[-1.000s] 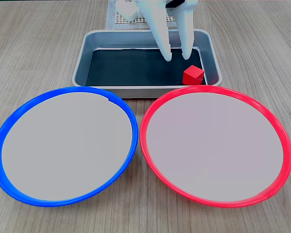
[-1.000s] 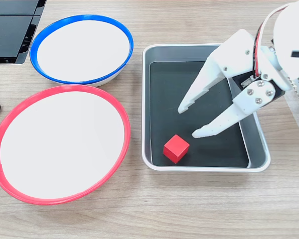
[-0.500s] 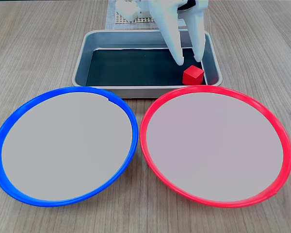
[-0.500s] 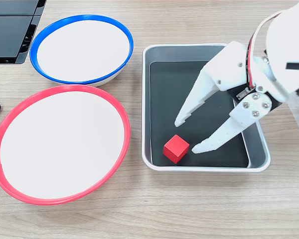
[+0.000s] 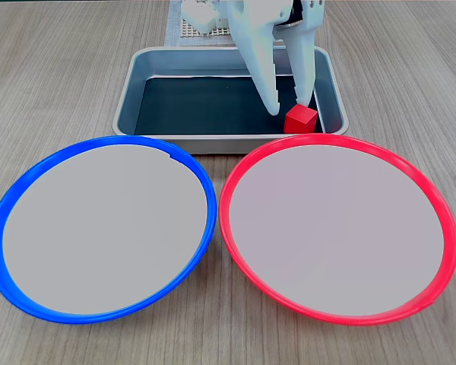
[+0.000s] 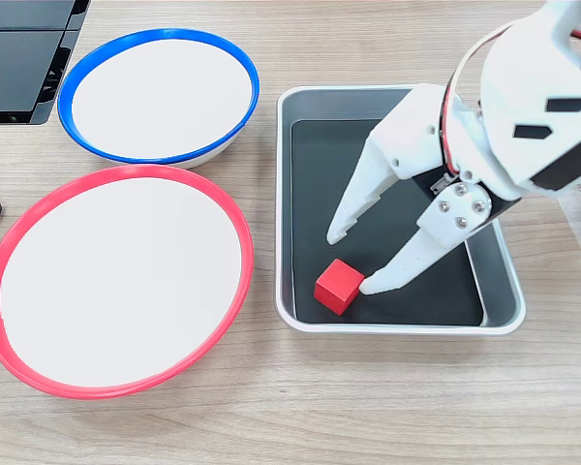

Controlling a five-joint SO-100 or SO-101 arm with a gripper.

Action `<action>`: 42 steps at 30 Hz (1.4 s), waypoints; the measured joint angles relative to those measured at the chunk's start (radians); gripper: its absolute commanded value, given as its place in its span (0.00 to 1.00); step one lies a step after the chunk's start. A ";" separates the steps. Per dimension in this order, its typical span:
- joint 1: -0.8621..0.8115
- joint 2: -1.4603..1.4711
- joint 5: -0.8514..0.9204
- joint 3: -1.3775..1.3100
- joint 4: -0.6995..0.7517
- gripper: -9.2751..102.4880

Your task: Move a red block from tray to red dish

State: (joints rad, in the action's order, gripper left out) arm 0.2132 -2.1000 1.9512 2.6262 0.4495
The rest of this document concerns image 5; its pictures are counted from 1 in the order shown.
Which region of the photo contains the red cube block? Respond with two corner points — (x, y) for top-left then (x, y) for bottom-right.
(283, 104), (318, 135)

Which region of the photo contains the silver metal tray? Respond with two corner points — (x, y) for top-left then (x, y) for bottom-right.
(112, 45), (350, 155)

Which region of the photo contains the black tray liner mat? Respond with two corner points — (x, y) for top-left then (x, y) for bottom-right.
(134, 75), (324, 136)

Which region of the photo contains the white dish with red rim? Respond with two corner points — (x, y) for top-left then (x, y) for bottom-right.
(218, 132), (456, 327)

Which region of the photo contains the white dish with blue rim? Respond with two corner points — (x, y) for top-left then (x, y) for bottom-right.
(0, 135), (217, 325)

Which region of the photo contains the white mesh mat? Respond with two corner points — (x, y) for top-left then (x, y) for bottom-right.
(166, 0), (290, 49)

